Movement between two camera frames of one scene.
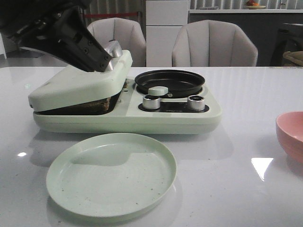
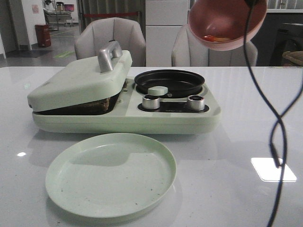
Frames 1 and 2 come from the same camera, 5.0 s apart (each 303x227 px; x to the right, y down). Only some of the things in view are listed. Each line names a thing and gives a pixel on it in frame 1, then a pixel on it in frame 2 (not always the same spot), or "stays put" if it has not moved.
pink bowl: (289, 127) -> (221, 24)
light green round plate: (111, 175) stays put
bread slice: (102, 106) stays put
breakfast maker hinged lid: (74, 85) stays put
